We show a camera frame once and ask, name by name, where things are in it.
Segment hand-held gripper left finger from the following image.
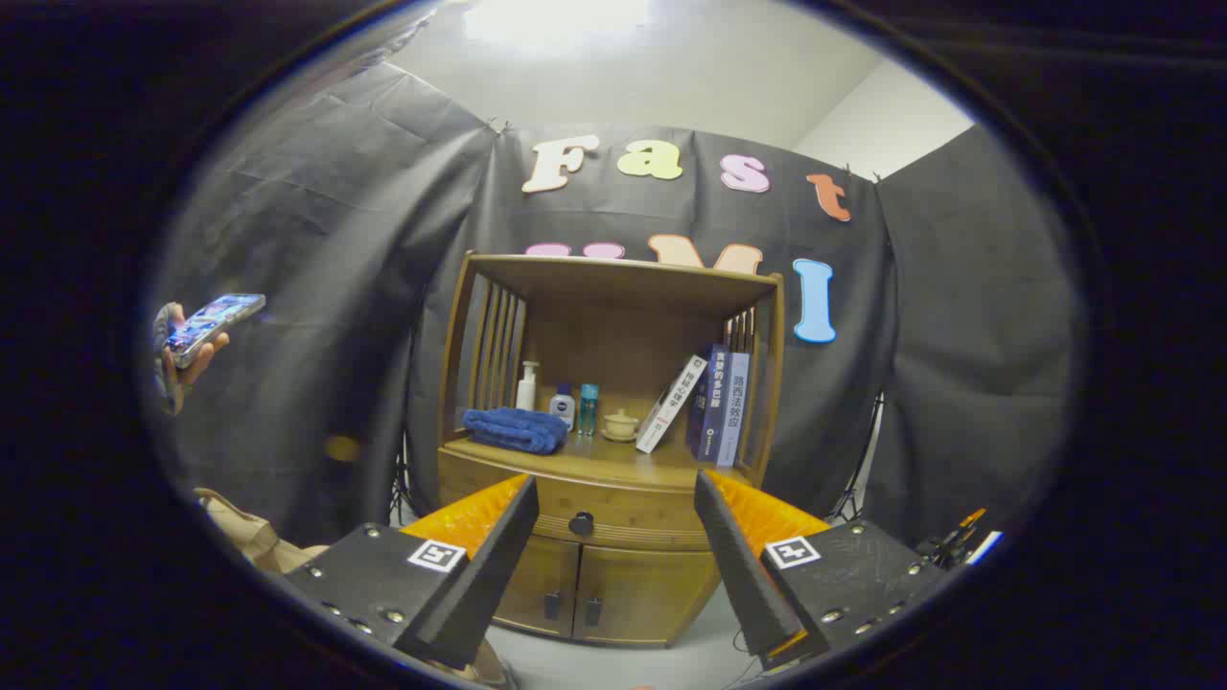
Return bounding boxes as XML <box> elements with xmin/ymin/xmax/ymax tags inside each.
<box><xmin>284</xmin><ymin>472</ymin><xmax>541</xmax><ymax>670</ymax></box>

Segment white book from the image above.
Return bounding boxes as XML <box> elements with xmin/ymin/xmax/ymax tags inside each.
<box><xmin>636</xmin><ymin>355</ymin><xmax>708</xmax><ymax>454</ymax></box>

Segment wooden countertop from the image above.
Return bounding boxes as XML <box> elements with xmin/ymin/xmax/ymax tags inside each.
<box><xmin>443</xmin><ymin>431</ymin><xmax>758</xmax><ymax>492</ymax></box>

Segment wooden cabinet door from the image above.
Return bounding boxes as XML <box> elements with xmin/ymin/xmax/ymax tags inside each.
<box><xmin>494</xmin><ymin>532</ymin><xmax>581</xmax><ymax>638</ymax></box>
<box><xmin>573</xmin><ymin>543</ymin><xmax>722</xmax><ymax>648</ymax></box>

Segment dark blue book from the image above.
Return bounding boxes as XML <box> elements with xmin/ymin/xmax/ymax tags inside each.
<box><xmin>685</xmin><ymin>345</ymin><xmax>731</xmax><ymax>463</ymax></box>

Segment wooden cabinet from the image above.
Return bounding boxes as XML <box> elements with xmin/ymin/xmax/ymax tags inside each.
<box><xmin>436</xmin><ymin>251</ymin><xmax>787</xmax><ymax>650</ymax></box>

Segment orange and black tool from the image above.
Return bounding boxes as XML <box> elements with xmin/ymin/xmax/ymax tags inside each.
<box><xmin>915</xmin><ymin>508</ymin><xmax>1005</xmax><ymax>568</ymax></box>

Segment wooden drawer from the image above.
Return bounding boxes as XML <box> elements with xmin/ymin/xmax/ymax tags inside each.
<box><xmin>438</xmin><ymin>448</ymin><xmax>749</xmax><ymax>552</ymax></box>

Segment smartphone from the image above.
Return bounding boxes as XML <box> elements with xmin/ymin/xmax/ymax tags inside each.
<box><xmin>168</xmin><ymin>293</ymin><xmax>267</xmax><ymax>370</ymax></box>

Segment black backdrop cloth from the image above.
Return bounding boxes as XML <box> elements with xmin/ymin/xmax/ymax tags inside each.
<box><xmin>153</xmin><ymin>62</ymin><xmax>1079</xmax><ymax>552</ymax></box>

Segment black backdrop stand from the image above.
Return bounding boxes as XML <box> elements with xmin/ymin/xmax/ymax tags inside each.
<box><xmin>391</xmin><ymin>426</ymin><xmax>418</xmax><ymax>523</ymax></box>
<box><xmin>826</xmin><ymin>388</ymin><xmax>888</xmax><ymax>523</ymax></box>

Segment blue folded towel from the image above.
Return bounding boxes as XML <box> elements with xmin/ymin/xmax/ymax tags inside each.
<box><xmin>462</xmin><ymin>407</ymin><xmax>570</xmax><ymax>456</ymax></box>

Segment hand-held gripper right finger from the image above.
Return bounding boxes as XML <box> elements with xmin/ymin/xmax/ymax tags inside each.
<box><xmin>694</xmin><ymin>469</ymin><xmax>950</xmax><ymax>672</ymax></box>

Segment pale lavender book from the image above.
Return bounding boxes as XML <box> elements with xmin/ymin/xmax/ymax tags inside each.
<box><xmin>716</xmin><ymin>351</ymin><xmax>752</xmax><ymax>468</ymax></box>

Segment beige cloth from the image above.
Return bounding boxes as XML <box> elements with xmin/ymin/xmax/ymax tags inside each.
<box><xmin>443</xmin><ymin>637</ymin><xmax>519</xmax><ymax>689</ymax></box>

